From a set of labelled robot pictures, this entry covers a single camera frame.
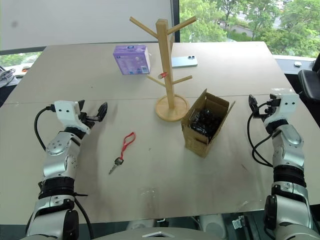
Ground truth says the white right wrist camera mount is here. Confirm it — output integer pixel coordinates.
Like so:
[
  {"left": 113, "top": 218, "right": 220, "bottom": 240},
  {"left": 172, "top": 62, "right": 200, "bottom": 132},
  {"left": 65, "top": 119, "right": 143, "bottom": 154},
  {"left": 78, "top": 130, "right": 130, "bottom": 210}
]
[{"left": 264, "top": 93, "right": 300, "bottom": 124}]

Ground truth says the purple tissue box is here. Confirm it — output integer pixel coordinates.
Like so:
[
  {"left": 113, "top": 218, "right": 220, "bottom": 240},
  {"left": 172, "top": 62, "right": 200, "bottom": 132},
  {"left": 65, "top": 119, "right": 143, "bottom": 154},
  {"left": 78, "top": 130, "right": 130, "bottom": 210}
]
[{"left": 112, "top": 44, "right": 152, "bottom": 76}]

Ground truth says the black left elbow cable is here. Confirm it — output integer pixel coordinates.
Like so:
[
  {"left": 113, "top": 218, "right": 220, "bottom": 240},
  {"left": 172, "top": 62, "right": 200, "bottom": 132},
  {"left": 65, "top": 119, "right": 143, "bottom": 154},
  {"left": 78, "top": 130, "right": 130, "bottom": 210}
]
[{"left": 72, "top": 191, "right": 95, "bottom": 239}]

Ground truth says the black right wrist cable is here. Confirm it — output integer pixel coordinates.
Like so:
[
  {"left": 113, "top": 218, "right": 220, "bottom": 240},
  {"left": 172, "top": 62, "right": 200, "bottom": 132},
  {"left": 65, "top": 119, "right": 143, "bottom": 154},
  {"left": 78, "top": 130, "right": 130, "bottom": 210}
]
[{"left": 247, "top": 103, "right": 275, "bottom": 168}]

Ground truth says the grey robot torso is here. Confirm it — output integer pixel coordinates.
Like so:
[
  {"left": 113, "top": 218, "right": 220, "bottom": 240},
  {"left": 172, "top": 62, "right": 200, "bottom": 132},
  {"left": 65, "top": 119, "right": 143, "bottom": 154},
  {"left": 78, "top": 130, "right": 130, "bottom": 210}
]
[{"left": 119, "top": 225, "right": 227, "bottom": 240}]

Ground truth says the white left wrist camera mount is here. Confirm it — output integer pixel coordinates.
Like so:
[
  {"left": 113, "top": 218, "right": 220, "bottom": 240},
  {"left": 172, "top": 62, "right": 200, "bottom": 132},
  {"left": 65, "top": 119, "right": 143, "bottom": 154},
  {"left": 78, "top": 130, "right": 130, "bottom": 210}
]
[{"left": 53, "top": 100, "right": 91, "bottom": 133}]

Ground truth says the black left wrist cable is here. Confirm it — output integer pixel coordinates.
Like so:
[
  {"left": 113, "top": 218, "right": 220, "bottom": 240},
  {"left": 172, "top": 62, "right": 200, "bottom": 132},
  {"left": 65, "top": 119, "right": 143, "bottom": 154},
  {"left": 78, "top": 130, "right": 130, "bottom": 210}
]
[{"left": 34, "top": 105, "right": 56, "bottom": 152}]

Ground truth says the grey cable bundle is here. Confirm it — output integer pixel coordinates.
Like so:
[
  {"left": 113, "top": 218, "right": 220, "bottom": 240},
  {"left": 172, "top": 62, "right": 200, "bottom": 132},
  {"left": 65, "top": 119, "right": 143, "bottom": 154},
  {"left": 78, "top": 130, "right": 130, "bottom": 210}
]
[{"left": 0, "top": 65, "right": 16, "bottom": 88}]

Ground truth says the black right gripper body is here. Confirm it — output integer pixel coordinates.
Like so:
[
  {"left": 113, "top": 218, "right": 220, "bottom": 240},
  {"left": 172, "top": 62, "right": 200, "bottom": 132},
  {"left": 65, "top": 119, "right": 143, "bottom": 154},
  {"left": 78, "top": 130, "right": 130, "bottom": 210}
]
[{"left": 258, "top": 105, "right": 275, "bottom": 123}]

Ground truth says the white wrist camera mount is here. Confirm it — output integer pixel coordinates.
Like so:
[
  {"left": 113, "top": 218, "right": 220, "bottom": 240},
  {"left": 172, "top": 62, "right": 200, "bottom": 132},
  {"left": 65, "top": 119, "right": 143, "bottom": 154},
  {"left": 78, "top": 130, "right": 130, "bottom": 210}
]
[
  {"left": 53, "top": 100, "right": 91, "bottom": 133},
  {"left": 264, "top": 93, "right": 300, "bottom": 124}
]

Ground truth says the silver key with red strap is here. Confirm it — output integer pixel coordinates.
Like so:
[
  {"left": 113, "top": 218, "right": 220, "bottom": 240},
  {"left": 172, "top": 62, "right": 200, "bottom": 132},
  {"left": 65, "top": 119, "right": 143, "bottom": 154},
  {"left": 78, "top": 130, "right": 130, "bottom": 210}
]
[{"left": 108, "top": 131, "right": 137, "bottom": 176}]

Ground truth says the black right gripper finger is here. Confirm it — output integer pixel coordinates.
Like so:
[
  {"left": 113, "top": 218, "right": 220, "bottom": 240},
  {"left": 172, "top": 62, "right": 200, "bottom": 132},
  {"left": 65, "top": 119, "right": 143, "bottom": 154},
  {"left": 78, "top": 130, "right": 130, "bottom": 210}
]
[
  {"left": 266, "top": 94, "right": 281, "bottom": 108},
  {"left": 247, "top": 94, "right": 261, "bottom": 119}
]

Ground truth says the wooden tree rack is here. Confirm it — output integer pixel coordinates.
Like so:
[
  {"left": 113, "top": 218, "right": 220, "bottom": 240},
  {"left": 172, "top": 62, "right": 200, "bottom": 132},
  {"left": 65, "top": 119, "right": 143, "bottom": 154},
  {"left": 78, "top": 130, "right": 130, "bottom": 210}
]
[{"left": 129, "top": 15, "right": 197, "bottom": 123}]

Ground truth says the black office chair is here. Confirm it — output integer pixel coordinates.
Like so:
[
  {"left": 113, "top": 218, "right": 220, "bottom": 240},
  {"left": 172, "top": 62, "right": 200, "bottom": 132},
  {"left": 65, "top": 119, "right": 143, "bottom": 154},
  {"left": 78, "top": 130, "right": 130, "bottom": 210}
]
[{"left": 297, "top": 50, "right": 320, "bottom": 101}]

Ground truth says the open brown cardboard box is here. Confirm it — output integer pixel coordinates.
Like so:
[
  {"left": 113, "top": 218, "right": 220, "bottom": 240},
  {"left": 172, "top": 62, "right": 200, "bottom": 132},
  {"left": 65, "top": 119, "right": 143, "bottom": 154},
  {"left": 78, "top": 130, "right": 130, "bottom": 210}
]
[{"left": 180, "top": 88, "right": 237, "bottom": 159}]

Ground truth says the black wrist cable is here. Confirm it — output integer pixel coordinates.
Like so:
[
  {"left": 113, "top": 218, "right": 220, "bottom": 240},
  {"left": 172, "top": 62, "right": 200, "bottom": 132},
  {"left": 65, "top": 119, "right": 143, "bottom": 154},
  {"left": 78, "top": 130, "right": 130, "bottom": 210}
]
[
  {"left": 247, "top": 103, "right": 275, "bottom": 168},
  {"left": 34, "top": 105, "right": 56, "bottom": 152}
]

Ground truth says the light blue smartphone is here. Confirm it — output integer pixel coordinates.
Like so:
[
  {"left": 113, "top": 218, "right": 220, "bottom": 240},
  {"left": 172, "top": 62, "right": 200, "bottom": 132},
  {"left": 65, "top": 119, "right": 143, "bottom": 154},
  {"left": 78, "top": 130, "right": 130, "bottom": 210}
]
[{"left": 171, "top": 55, "right": 199, "bottom": 69}]

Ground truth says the dark window frame post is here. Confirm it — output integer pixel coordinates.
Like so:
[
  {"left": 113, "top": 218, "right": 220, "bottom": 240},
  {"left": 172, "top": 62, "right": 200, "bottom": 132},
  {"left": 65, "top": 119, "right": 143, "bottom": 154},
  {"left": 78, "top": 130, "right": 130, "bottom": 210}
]
[{"left": 170, "top": 0, "right": 182, "bottom": 44}]

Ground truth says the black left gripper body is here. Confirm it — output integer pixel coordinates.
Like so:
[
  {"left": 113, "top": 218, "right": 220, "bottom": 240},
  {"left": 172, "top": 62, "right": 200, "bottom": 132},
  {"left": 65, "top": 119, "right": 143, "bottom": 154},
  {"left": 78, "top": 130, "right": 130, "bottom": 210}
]
[{"left": 78, "top": 112, "right": 101, "bottom": 130}]

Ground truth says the black clips pile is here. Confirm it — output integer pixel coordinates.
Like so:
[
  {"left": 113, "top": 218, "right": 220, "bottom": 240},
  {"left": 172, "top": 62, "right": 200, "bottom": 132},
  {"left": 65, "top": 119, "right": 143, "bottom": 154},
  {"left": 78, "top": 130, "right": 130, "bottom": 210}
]
[{"left": 188, "top": 105, "right": 224, "bottom": 146}]

